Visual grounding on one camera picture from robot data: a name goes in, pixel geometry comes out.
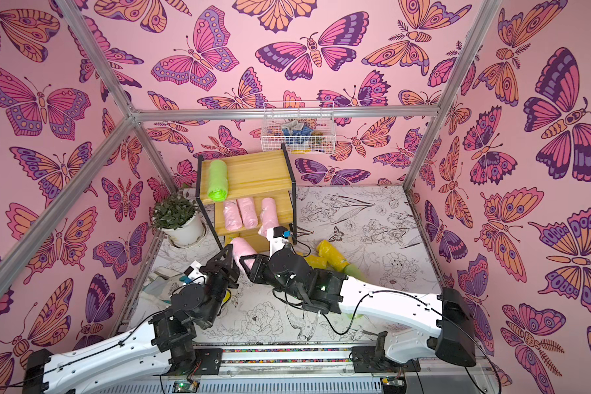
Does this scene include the pink bag roll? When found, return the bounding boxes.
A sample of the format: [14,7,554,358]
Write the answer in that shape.
[259,197,279,238]
[237,197,259,229]
[231,237,257,269]
[223,200,243,231]

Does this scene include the wooden three-tier shelf black frame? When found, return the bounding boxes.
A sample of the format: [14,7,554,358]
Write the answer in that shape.
[195,146,298,251]

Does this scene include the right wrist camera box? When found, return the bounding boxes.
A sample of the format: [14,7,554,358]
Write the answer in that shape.
[267,226,292,256]

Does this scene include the potted green plant white pot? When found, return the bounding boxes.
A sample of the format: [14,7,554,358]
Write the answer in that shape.
[151,192,205,249]

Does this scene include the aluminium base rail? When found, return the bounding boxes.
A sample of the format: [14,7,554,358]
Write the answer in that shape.
[105,342,502,393]

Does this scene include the green bag roll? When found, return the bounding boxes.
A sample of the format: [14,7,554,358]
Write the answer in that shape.
[343,264,368,282]
[208,159,229,202]

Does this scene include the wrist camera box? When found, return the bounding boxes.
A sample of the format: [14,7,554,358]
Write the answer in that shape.
[267,226,292,256]
[180,261,206,284]

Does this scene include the white wire wall basket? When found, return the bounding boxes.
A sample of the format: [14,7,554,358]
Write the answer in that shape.
[259,99,337,155]

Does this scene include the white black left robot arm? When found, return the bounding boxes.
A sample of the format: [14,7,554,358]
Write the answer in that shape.
[22,246,240,393]

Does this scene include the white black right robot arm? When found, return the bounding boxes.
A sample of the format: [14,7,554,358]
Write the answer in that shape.
[236,246,477,368]

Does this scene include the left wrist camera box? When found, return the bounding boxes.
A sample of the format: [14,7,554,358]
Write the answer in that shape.
[180,261,206,284]

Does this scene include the blue items in basket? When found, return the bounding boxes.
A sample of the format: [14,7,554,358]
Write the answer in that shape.
[281,121,315,139]

